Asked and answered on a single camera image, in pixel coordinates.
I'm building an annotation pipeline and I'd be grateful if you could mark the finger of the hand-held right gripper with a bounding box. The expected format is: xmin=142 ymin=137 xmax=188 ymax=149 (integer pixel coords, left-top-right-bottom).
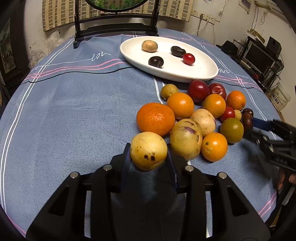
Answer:
xmin=243 ymin=132 xmax=296 ymax=172
xmin=252 ymin=118 xmax=296 ymax=141

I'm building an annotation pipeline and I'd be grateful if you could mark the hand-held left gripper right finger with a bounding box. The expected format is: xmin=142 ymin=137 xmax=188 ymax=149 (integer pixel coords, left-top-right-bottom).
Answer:
xmin=166 ymin=144 xmax=271 ymax=241

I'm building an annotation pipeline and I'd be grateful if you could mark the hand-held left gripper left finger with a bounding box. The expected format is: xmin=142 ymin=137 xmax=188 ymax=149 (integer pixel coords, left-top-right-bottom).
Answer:
xmin=26 ymin=143 xmax=132 ymax=241

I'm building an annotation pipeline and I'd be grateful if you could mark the spotted yellow passion fruit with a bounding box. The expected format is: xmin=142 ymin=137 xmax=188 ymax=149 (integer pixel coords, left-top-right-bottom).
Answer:
xmin=130 ymin=132 xmax=168 ymax=171

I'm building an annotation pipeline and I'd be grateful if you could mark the greenish orange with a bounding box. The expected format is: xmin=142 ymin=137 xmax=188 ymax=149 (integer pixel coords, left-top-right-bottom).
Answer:
xmin=220 ymin=117 xmax=244 ymax=143

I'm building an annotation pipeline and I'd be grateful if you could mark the red cherry tomato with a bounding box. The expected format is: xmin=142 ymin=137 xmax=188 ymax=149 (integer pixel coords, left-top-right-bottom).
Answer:
xmin=218 ymin=106 xmax=236 ymax=122
xmin=183 ymin=53 xmax=195 ymax=65

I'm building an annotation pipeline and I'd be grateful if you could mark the large bumpy mandarin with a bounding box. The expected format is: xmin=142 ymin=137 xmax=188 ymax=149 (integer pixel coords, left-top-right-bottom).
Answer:
xmin=136 ymin=103 xmax=176 ymax=137

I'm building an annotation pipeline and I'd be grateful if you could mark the white oval plate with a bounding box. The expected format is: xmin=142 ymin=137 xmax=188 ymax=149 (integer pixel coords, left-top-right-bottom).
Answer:
xmin=120 ymin=36 xmax=219 ymax=83

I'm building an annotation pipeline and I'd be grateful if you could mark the person's right hand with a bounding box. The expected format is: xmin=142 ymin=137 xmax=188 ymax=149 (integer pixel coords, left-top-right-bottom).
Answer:
xmin=274 ymin=168 xmax=296 ymax=205

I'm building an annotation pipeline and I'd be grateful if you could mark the cardboard box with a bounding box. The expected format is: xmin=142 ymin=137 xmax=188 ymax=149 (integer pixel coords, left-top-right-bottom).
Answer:
xmin=268 ymin=83 xmax=291 ymax=111

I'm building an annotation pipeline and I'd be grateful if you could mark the black computer desk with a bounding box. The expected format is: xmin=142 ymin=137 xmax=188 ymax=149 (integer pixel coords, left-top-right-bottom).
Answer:
xmin=239 ymin=36 xmax=285 ymax=91

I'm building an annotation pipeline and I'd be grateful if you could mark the dark red plum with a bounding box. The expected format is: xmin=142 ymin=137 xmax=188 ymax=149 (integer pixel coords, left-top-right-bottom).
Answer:
xmin=187 ymin=79 xmax=210 ymax=103
xmin=208 ymin=83 xmax=227 ymax=100

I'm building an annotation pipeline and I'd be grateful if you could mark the pale yellow passion fruit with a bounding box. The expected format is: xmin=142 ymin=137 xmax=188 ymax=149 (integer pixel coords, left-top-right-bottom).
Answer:
xmin=190 ymin=108 xmax=216 ymax=137

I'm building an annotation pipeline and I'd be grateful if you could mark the black computer monitor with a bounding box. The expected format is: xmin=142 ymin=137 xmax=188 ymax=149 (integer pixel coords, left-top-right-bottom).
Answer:
xmin=245 ymin=43 xmax=281 ymax=73

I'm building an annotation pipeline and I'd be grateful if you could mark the small yellow-green fruit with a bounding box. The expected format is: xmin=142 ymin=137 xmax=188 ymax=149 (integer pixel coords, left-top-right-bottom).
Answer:
xmin=160 ymin=84 xmax=179 ymax=101

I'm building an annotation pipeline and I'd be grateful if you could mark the black speaker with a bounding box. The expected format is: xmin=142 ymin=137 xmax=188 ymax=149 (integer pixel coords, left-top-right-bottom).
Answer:
xmin=266 ymin=36 xmax=282 ymax=55

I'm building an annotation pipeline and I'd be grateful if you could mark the black hat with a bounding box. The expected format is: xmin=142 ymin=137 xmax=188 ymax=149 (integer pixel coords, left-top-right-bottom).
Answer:
xmin=217 ymin=40 xmax=238 ymax=55

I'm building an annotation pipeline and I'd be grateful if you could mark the tan round fruit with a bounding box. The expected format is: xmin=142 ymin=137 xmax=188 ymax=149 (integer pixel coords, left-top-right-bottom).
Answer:
xmin=142 ymin=40 xmax=159 ymax=52

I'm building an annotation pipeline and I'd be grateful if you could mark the round painted screen black stand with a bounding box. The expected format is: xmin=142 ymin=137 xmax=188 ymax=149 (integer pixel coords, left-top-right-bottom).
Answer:
xmin=73 ymin=0 xmax=160 ymax=49

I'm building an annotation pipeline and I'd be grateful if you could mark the clear plastic bag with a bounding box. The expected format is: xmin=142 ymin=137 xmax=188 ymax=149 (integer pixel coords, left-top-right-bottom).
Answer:
xmin=29 ymin=46 xmax=47 ymax=67

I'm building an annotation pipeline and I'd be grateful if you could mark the dark framed picture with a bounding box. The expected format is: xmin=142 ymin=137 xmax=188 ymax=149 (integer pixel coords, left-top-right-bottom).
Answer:
xmin=0 ymin=19 xmax=25 ymax=85

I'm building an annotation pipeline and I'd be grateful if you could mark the checked beige curtain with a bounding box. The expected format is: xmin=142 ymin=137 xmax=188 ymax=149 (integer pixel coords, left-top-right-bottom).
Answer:
xmin=42 ymin=0 xmax=195 ymax=32

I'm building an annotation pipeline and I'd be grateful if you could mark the white wall panel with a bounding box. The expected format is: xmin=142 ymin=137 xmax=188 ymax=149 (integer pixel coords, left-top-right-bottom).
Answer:
xmin=240 ymin=0 xmax=252 ymax=12

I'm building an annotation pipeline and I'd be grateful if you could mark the white wall socket strip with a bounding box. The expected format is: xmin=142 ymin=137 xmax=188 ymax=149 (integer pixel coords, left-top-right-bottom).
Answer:
xmin=192 ymin=9 xmax=216 ymax=24

